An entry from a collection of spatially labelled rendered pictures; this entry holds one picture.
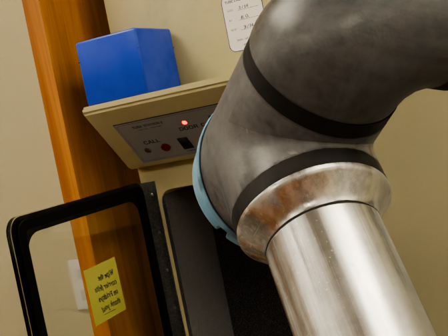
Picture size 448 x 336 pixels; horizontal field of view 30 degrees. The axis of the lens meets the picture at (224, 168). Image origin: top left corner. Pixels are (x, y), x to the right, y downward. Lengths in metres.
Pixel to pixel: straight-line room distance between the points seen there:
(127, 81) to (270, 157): 0.60
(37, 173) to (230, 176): 1.36
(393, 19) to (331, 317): 0.19
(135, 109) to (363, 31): 0.64
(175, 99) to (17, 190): 0.92
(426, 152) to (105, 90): 0.65
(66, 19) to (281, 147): 0.76
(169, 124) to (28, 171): 0.84
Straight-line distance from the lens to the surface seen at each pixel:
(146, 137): 1.18
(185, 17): 1.22
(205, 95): 1.09
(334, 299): 0.53
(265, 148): 0.58
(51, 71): 1.24
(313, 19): 0.54
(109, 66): 1.16
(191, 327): 1.29
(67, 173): 1.24
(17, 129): 1.95
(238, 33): 1.19
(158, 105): 1.13
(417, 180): 1.57
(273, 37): 0.56
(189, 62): 1.22
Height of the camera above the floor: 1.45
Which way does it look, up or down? 3 degrees down
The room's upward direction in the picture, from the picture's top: 11 degrees counter-clockwise
